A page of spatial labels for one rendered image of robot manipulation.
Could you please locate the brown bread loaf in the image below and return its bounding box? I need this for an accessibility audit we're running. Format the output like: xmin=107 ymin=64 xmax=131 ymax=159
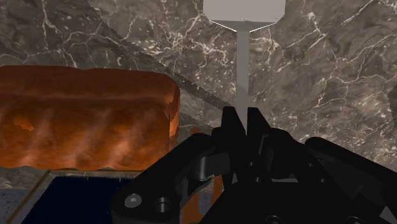
xmin=0 ymin=65 xmax=181 ymax=172

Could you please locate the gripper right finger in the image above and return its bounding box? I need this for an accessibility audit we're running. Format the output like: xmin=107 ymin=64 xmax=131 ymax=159
xmin=247 ymin=106 xmax=397 ymax=224

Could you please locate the grey spatula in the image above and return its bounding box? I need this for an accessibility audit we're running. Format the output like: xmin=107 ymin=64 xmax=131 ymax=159
xmin=203 ymin=0 xmax=286 ymax=132

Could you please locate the orange block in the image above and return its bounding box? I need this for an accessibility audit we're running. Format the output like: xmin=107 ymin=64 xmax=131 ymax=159
xmin=182 ymin=175 xmax=225 ymax=224

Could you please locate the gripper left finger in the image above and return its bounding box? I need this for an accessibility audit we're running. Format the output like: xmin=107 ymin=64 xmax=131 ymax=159
xmin=111 ymin=106 xmax=248 ymax=224

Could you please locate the dark blue grey-rimmed flat panel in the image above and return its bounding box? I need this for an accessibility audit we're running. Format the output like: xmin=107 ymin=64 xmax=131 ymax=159
xmin=6 ymin=169 xmax=146 ymax=224

